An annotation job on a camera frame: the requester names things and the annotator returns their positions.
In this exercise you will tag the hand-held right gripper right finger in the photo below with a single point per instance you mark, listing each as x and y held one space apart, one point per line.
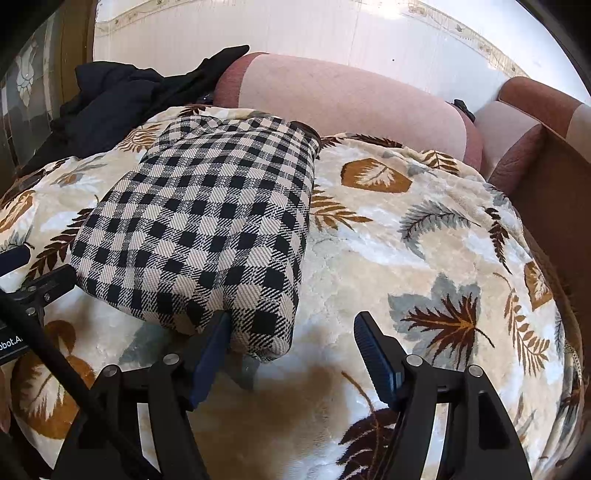
376 355

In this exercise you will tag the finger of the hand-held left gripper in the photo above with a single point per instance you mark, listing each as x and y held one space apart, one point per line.
46 286
14 262

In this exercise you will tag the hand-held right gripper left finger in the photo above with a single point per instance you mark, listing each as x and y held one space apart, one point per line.
212 350

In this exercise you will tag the black white checkered coat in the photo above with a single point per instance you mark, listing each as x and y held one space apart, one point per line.
198 221

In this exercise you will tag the black clothes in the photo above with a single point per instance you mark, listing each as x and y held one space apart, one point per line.
115 101

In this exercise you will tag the leaf printed blanket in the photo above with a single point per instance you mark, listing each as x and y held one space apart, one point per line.
392 258

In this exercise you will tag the wooden door with patterned glass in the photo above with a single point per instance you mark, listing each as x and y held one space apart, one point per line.
27 83

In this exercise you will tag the brown board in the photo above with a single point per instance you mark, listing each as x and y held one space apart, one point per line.
563 184

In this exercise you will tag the small black object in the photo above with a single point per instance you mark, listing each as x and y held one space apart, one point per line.
463 110

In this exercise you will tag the pink brown sofa side cushion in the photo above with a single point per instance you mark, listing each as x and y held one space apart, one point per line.
508 124

